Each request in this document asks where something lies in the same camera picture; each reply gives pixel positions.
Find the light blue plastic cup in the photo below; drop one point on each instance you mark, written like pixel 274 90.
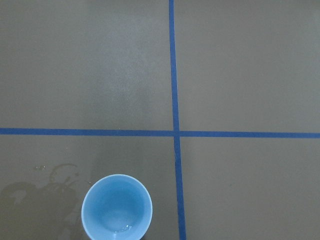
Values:
pixel 117 207

